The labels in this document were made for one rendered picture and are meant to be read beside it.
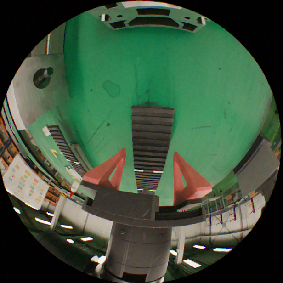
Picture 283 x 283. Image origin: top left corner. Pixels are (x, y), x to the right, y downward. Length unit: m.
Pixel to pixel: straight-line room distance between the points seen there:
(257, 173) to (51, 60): 0.59
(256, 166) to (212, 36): 0.40
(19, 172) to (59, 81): 2.91
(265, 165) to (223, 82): 0.34
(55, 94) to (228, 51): 0.26
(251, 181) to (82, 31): 0.58
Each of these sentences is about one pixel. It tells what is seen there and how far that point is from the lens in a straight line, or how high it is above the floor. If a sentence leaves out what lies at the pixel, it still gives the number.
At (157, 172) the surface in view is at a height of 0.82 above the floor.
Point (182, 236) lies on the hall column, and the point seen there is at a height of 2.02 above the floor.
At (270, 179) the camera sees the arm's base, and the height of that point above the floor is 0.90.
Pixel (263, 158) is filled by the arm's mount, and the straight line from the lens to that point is 0.43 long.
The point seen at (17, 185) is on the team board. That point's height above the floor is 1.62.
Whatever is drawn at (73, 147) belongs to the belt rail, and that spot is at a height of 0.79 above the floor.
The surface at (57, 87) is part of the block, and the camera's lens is 0.17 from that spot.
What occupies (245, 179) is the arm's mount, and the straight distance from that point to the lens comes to 0.46.
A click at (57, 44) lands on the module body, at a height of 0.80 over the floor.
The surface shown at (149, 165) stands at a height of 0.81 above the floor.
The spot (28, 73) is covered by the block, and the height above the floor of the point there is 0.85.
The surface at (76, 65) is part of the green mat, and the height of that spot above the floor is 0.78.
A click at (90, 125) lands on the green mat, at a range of 0.17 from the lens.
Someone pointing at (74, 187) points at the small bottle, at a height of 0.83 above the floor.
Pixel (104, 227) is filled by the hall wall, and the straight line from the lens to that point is 11.57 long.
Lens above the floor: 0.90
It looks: 49 degrees down
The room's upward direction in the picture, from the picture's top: 168 degrees counter-clockwise
